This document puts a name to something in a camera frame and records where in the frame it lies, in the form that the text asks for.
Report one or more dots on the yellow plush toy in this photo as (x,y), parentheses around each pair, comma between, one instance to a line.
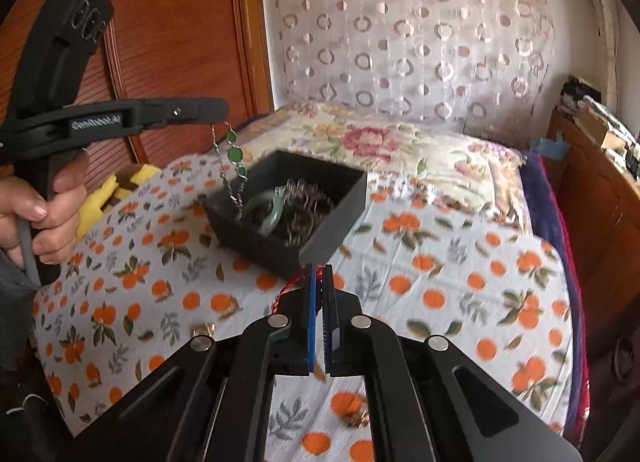
(100,202)

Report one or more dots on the blue bag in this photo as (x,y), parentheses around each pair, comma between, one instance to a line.
(550,147)

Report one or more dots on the brown wooden wardrobe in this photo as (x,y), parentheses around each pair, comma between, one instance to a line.
(175,41)

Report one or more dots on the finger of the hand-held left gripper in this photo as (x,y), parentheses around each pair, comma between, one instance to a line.
(200,109)

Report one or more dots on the cardboard box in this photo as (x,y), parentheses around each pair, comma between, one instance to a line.
(597,130)

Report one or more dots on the pile of dark clothes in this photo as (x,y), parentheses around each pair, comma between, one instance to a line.
(570,91)

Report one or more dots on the tied window curtain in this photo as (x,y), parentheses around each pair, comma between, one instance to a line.
(605,31)

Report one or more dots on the orange fruit print cloth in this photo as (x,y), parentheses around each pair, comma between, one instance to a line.
(450,292)

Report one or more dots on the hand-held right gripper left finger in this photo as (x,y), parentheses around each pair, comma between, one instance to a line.
(312,322)

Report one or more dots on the circle pattern lace curtain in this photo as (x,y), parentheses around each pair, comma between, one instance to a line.
(400,41)

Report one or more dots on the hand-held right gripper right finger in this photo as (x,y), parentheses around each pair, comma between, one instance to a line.
(327,322)

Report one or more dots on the long wooden cabinet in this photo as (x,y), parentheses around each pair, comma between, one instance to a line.
(600,202)

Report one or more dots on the person's left hand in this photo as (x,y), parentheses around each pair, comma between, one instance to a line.
(65,212)

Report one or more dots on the folded patterned cloth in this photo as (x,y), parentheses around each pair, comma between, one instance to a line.
(617,116)

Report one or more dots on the red blanket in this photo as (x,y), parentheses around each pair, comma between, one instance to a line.
(584,342)

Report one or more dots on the green jade bangle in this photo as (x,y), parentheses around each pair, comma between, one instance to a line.
(275,221)

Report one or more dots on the floral pillow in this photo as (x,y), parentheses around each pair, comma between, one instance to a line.
(380,141)

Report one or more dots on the black square box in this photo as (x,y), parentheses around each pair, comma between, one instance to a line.
(330,239)

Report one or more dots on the person's left forearm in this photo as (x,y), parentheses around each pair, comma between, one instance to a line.
(12,307)

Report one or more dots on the gold earring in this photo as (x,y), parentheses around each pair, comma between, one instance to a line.
(360,419)

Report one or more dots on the dark blue blanket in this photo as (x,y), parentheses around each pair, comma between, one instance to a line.
(545,212)

